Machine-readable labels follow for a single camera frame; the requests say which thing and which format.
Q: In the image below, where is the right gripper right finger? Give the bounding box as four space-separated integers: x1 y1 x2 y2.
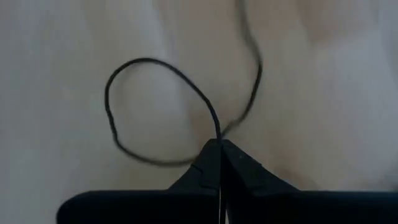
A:
222 139 398 224

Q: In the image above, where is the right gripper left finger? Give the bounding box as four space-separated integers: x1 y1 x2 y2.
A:
57 139 222 224

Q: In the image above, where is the black wire cable spool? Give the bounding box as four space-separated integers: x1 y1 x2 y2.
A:
104 0 264 167

